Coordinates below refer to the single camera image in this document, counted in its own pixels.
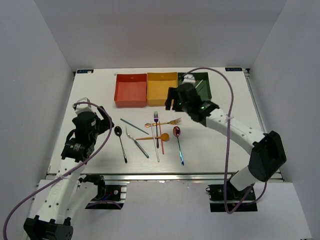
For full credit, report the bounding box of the yellow plastic spoon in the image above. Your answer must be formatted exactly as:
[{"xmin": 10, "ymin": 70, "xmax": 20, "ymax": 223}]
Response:
[{"xmin": 136, "ymin": 133, "xmax": 170, "ymax": 142}]

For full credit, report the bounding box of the blue label sticker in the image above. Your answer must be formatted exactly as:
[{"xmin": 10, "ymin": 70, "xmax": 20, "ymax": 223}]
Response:
[
  {"xmin": 76, "ymin": 69, "xmax": 94, "ymax": 74},
  {"xmin": 225, "ymin": 67, "xmax": 243, "ymax": 72}
]

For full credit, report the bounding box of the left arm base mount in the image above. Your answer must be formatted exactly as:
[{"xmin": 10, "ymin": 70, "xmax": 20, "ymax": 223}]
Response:
[{"xmin": 78, "ymin": 174, "xmax": 127, "ymax": 210}]

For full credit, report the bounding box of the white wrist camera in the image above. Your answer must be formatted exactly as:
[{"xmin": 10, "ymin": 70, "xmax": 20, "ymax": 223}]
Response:
[
  {"xmin": 181, "ymin": 74, "xmax": 197, "ymax": 86},
  {"xmin": 72, "ymin": 97, "xmax": 94, "ymax": 116}
]

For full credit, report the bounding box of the aluminium table edge rail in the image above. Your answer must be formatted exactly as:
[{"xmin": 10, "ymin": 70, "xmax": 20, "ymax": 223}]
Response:
[{"xmin": 46, "ymin": 172, "xmax": 285, "ymax": 182}]

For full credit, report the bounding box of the teal chopstick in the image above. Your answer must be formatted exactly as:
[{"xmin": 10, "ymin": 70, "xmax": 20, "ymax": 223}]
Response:
[{"xmin": 120, "ymin": 118, "xmax": 149, "ymax": 135}]

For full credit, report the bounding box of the yellow container box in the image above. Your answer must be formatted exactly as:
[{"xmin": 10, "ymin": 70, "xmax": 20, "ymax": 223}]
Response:
[{"xmin": 147, "ymin": 72, "xmax": 178, "ymax": 107}]

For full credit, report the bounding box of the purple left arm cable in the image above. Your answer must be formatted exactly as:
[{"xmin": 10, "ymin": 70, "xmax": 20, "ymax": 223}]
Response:
[{"xmin": 4, "ymin": 101, "xmax": 113, "ymax": 240}]

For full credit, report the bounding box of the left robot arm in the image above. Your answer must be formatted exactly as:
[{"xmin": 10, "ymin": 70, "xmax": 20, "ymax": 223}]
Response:
[{"xmin": 23, "ymin": 101, "xmax": 114, "ymax": 240}]

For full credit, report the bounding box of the gold fork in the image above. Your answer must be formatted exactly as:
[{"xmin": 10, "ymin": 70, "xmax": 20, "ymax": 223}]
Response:
[{"xmin": 144, "ymin": 117, "xmax": 182, "ymax": 128}]

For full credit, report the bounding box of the blue label sticker right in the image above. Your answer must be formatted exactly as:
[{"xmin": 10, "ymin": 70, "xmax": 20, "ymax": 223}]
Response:
[{"xmin": 225, "ymin": 67, "xmax": 243, "ymax": 72}]

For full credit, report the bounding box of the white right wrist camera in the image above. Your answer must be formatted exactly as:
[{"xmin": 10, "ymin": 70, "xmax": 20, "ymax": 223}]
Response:
[{"xmin": 181, "ymin": 74, "xmax": 197, "ymax": 86}]

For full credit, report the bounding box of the blue label sticker left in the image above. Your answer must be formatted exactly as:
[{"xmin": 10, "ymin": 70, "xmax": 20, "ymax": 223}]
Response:
[{"xmin": 76, "ymin": 69, "xmax": 94, "ymax": 74}]

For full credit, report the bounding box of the black spoon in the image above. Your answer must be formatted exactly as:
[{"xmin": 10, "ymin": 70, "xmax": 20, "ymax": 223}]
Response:
[{"xmin": 114, "ymin": 126, "xmax": 128, "ymax": 164}]

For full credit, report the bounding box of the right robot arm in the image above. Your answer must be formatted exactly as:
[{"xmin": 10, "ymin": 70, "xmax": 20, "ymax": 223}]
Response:
[{"xmin": 165, "ymin": 83, "xmax": 287, "ymax": 200}]

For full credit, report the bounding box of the orange chopstick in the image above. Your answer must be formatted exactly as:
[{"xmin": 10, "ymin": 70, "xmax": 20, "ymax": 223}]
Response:
[{"xmin": 158, "ymin": 123, "xmax": 165, "ymax": 155}]

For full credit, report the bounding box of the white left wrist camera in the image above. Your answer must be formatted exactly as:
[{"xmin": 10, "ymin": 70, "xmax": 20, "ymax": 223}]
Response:
[{"xmin": 72, "ymin": 97, "xmax": 94, "ymax": 116}]

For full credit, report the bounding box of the iridescent rainbow spoon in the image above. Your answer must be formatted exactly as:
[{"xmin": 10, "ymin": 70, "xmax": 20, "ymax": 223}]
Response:
[{"xmin": 173, "ymin": 126, "xmax": 184, "ymax": 166}]

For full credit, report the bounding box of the purple fork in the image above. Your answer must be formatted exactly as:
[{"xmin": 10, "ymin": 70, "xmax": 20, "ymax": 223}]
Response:
[{"xmin": 153, "ymin": 111, "xmax": 160, "ymax": 148}]

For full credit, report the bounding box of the silver fork teal handle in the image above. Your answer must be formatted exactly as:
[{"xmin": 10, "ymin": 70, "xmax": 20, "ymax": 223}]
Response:
[{"xmin": 125, "ymin": 127, "xmax": 150, "ymax": 159}]

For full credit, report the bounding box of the red container box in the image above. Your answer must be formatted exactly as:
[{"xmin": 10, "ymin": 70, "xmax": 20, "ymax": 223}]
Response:
[{"xmin": 114, "ymin": 73, "xmax": 147, "ymax": 108}]

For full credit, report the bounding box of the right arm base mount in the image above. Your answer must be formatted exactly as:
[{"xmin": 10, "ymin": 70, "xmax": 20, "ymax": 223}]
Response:
[{"xmin": 205, "ymin": 184, "xmax": 258, "ymax": 213}]

